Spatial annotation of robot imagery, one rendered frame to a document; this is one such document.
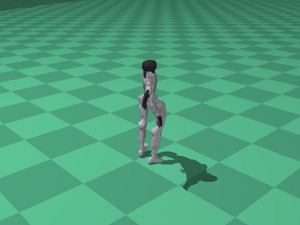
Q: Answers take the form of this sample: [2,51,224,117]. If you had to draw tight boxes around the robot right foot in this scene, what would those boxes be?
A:
[147,156,163,163]

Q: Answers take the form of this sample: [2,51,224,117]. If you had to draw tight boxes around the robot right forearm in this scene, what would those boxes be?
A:
[151,101,162,119]

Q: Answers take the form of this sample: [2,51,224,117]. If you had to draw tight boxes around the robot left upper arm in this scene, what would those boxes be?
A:
[148,72,154,78]

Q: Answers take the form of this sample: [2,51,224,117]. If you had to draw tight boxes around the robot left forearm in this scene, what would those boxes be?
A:
[145,72,153,95]

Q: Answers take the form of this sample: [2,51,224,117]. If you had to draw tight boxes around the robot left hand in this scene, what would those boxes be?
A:
[142,90,150,110]

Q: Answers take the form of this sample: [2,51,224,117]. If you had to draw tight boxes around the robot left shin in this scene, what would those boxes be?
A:
[138,121,146,150]

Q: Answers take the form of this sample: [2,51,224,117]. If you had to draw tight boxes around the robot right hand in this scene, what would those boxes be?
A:
[157,116,162,127]

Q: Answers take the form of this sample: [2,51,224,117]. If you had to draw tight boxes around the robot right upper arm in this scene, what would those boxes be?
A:
[147,83,155,109]

